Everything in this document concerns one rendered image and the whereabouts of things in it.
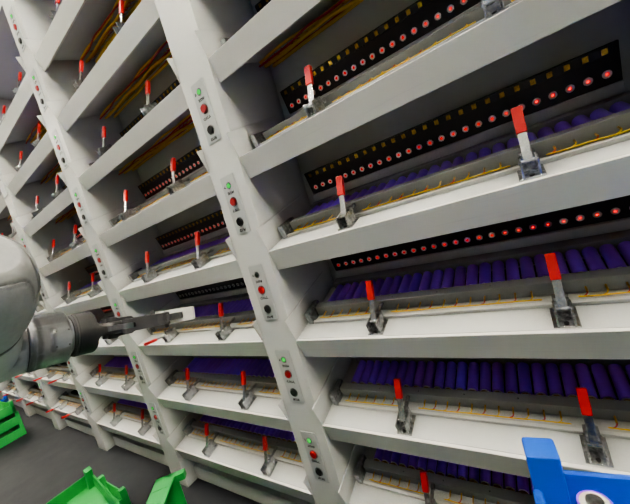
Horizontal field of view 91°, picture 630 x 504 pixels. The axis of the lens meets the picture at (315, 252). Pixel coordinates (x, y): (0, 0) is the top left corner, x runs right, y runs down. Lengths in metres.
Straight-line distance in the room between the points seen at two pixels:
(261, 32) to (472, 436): 0.76
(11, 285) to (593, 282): 0.71
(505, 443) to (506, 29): 0.57
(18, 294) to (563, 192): 0.64
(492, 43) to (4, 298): 0.63
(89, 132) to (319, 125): 0.96
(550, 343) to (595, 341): 0.04
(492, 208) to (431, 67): 0.20
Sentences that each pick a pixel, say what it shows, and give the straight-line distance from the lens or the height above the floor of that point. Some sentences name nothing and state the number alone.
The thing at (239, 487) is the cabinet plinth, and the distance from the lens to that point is 1.25.
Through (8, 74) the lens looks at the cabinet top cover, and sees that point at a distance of 1.97.
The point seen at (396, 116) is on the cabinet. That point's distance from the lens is 0.70.
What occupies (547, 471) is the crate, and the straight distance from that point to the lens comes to 0.30.
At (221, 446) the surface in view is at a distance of 1.20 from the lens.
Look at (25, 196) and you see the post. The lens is 1.97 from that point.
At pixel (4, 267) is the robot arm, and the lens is 0.48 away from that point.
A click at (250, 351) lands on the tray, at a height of 0.51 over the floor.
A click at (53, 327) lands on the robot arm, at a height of 0.72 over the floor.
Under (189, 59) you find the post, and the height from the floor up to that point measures 1.14.
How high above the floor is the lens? 0.75
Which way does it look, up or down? 5 degrees down
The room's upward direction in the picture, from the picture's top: 17 degrees counter-clockwise
